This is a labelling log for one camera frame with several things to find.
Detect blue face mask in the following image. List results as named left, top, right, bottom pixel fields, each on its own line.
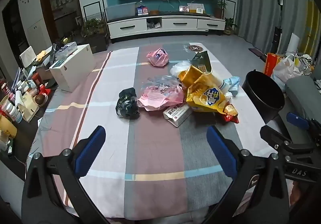
left=223, top=76, right=241, bottom=97

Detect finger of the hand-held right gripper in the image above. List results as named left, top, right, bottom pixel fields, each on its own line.
left=286, top=112, right=321, bottom=140
left=260, top=126, right=315, bottom=155

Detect grey rectangular panel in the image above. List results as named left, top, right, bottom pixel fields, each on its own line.
left=105, top=2, right=137, bottom=23

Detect small potted plant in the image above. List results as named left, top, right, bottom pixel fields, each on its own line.
left=224, top=17, right=238, bottom=36

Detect green snack packet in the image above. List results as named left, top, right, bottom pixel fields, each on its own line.
left=192, top=51, right=212, bottom=74

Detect red gold candy wrapper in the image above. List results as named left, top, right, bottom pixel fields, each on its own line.
left=222, top=104, right=239, bottom=123

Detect white blue-print carton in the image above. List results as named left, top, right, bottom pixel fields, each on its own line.
left=213, top=73, right=235, bottom=95

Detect black upright vacuum cleaner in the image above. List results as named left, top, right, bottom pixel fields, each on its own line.
left=274, top=0, right=285, bottom=54

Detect white television cabinet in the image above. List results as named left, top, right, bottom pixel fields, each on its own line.
left=105, top=12, right=225, bottom=39

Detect small pink plastic bag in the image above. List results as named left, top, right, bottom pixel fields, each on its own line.
left=147, top=48, right=170, bottom=67

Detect white storage box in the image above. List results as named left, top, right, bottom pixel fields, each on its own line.
left=49, top=44, right=96, bottom=92

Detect grey sofa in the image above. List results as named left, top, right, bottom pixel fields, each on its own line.
left=284, top=76, right=321, bottom=124

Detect black plastic bag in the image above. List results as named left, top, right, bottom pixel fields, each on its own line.
left=116, top=87, right=140, bottom=119

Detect white desk calendar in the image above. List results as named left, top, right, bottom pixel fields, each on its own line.
left=188, top=2, right=204, bottom=14

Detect orange shopping bag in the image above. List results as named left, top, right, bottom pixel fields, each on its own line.
left=264, top=53, right=285, bottom=76

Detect white upright panel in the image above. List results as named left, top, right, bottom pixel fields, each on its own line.
left=288, top=33, right=300, bottom=54

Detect clear plastic wrap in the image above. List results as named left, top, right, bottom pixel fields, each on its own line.
left=144, top=75, right=182, bottom=90

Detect black trash bin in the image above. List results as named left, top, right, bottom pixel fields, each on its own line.
left=242, top=70, right=285, bottom=124

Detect gold foil snack bag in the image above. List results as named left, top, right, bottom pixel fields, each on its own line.
left=179, top=65, right=211, bottom=91

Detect yellow chip bag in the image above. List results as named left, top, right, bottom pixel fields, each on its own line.
left=186, top=81, right=230, bottom=114

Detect tall potted plant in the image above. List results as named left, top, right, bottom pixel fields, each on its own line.
left=212, top=0, right=228, bottom=19

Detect plants in dark planter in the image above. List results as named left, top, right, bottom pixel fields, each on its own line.
left=81, top=18, right=110, bottom=51

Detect white plastic shopping bag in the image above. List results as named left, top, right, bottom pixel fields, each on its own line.
left=271, top=54, right=301, bottom=85

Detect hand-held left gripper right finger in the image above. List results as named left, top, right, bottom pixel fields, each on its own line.
left=203, top=126, right=299, bottom=224

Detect pile of clothes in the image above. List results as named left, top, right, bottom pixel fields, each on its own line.
left=296, top=53, right=314, bottom=74

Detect clutter of bottles and boxes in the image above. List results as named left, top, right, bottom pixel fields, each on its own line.
left=0, top=46, right=59, bottom=159

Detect white medicine box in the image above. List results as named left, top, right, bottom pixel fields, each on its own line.
left=163, top=106, right=193, bottom=128

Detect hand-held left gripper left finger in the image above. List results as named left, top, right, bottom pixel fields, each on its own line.
left=21, top=126, right=111, bottom=224

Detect dark red doormat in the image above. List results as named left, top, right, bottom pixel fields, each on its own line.
left=248, top=48, right=266, bottom=58

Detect clear plastic container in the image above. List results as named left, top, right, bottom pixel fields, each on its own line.
left=55, top=42, right=78, bottom=61

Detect large pink plastic bag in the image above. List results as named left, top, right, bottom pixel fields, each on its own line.
left=138, top=85, right=186, bottom=112

